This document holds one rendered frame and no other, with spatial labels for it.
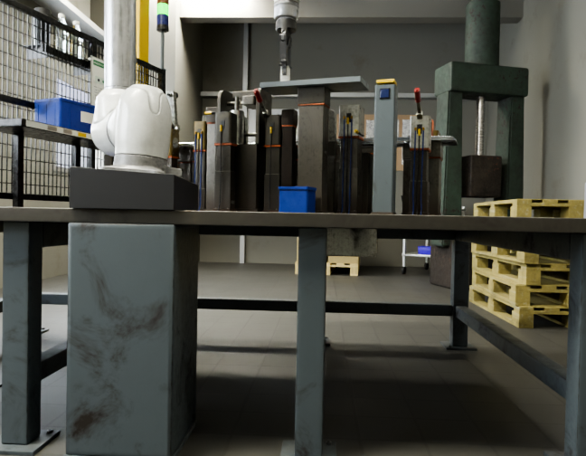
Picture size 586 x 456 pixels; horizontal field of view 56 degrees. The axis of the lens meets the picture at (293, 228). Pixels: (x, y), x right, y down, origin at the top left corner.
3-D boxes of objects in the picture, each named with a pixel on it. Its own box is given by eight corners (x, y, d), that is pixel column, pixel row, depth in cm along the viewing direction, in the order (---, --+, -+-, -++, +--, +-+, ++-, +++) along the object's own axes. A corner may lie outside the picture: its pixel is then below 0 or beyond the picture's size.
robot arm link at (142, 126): (125, 151, 155) (131, 74, 156) (103, 156, 170) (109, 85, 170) (177, 160, 165) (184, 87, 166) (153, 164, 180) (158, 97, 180)
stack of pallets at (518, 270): (646, 332, 351) (650, 200, 349) (516, 327, 355) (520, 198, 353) (562, 302, 472) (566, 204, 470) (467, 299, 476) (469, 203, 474)
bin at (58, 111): (114, 138, 254) (115, 110, 254) (60, 128, 227) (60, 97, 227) (88, 140, 262) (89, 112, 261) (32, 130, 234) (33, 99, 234)
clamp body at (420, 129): (430, 217, 207) (432, 119, 206) (427, 217, 195) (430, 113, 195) (410, 216, 209) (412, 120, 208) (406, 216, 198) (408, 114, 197)
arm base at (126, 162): (174, 176, 157) (175, 156, 157) (98, 170, 158) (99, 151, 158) (189, 183, 175) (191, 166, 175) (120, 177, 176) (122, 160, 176)
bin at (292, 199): (316, 213, 193) (316, 187, 193) (307, 213, 183) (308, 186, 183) (287, 213, 197) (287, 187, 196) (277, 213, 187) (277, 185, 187)
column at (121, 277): (172, 464, 152) (175, 224, 151) (62, 460, 154) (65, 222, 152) (197, 422, 183) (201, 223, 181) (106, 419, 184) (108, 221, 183)
